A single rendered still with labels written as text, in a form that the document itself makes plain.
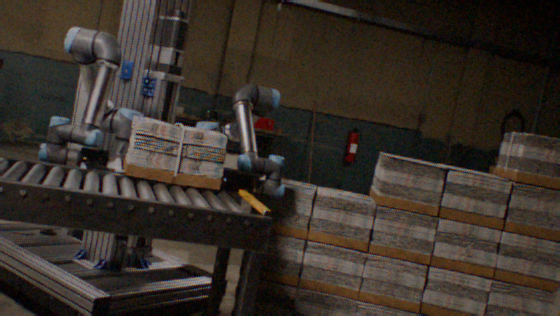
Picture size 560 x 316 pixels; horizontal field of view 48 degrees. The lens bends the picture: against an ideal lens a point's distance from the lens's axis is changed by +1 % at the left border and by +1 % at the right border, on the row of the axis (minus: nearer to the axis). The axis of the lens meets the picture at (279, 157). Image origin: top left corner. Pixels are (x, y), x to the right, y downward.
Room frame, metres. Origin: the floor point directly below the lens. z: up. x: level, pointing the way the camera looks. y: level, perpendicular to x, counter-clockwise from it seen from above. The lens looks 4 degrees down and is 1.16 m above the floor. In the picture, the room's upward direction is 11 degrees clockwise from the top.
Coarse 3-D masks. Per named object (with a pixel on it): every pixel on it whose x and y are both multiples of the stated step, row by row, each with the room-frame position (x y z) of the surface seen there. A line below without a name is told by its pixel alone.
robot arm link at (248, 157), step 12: (252, 84) 3.00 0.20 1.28; (240, 96) 2.93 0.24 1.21; (252, 96) 2.96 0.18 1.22; (240, 108) 2.91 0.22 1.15; (252, 108) 2.96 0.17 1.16; (240, 120) 2.87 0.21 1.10; (252, 120) 2.90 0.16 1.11; (240, 132) 2.84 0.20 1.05; (252, 132) 2.84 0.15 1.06; (240, 144) 2.82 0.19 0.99; (252, 144) 2.80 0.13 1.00; (240, 156) 2.75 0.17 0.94; (252, 156) 2.76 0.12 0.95; (240, 168) 2.74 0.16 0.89; (252, 168) 2.75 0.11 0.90; (264, 168) 2.77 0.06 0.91
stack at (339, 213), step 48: (288, 192) 2.92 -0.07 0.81; (336, 192) 3.13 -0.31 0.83; (288, 240) 2.92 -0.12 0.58; (384, 240) 2.89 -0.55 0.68; (432, 240) 2.88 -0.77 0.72; (480, 240) 2.86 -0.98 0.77; (240, 288) 2.94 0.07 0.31; (288, 288) 2.92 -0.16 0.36; (384, 288) 2.89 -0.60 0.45; (432, 288) 2.87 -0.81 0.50; (480, 288) 2.85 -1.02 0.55
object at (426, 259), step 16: (272, 224) 2.92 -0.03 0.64; (320, 240) 2.91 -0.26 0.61; (336, 240) 2.90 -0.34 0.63; (352, 240) 2.90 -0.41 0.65; (400, 256) 2.88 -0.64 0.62; (416, 256) 2.87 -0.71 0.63; (240, 272) 2.93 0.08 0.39; (272, 272) 2.92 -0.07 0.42; (480, 272) 2.85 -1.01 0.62; (320, 288) 2.90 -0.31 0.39; (336, 288) 2.90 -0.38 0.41; (384, 304) 2.88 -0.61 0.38; (400, 304) 2.87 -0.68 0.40; (416, 304) 2.87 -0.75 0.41
